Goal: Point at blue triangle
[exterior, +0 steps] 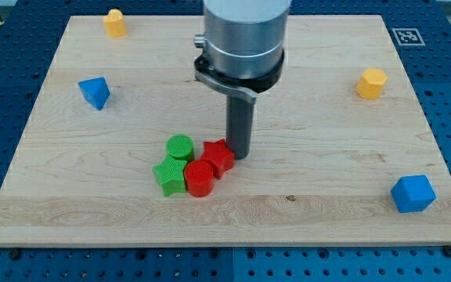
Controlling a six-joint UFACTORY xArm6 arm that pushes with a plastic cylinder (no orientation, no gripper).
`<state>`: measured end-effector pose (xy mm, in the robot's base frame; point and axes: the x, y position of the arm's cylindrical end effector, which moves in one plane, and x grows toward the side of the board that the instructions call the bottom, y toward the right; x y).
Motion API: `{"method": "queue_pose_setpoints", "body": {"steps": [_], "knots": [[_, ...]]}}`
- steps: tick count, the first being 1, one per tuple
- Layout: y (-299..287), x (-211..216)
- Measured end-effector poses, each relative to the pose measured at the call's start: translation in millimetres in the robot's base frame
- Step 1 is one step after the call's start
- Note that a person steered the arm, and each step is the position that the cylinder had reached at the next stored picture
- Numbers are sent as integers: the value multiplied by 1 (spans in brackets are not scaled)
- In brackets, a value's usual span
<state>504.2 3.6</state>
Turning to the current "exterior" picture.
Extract grey cylindrical pointer rod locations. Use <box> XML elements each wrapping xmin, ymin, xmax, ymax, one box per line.
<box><xmin>226</xmin><ymin>97</ymin><xmax>254</xmax><ymax>160</ymax></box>

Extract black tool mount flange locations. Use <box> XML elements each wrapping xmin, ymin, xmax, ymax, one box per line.
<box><xmin>194</xmin><ymin>51</ymin><xmax>285</xmax><ymax>104</ymax></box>

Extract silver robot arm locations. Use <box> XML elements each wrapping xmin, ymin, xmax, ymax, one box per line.
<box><xmin>193</xmin><ymin>0</ymin><xmax>292</xmax><ymax>160</ymax></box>

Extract blue triangle block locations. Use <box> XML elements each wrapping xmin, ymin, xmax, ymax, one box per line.
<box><xmin>78</xmin><ymin>77</ymin><xmax>110</xmax><ymax>110</ymax></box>

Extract red star block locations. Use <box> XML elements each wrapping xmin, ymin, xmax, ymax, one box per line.
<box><xmin>200</xmin><ymin>139</ymin><xmax>235</xmax><ymax>179</ymax></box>

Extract green cylinder block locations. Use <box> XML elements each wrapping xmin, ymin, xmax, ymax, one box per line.
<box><xmin>166</xmin><ymin>134</ymin><xmax>194</xmax><ymax>161</ymax></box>

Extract red cylinder block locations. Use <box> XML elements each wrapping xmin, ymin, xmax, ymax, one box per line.
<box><xmin>184</xmin><ymin>160</ymin><xmax>214</xmax><ymax>197</ymax></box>

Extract green star block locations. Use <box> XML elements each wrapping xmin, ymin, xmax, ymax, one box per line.
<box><xmin>152</xmin><ymin>155</ymin><xmax>187</xmax><ymax>197</ymax></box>

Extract wooden board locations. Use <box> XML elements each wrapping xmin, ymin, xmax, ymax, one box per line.
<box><xmin>0</xmin><ymin>16</ymin><xmax>451</xmax><ymax>248</ymax></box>

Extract yellow hexagon block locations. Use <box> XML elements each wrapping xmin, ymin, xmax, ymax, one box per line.
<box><xmin>356</xmin><ymin>68</ymin><xmax>388</xmax><ymax>99</ymax></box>

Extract white fiducial marker tag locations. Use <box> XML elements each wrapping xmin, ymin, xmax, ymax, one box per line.
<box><xmin>391</xmin><ymin>27</ymin><xmax>425</xmax><ymax>46</ymax></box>

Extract blue cube block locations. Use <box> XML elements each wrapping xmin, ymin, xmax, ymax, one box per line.
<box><xmin>391</xmin><ymin>175</ymin><xmax>437</xmax><ymax>213</ymax></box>

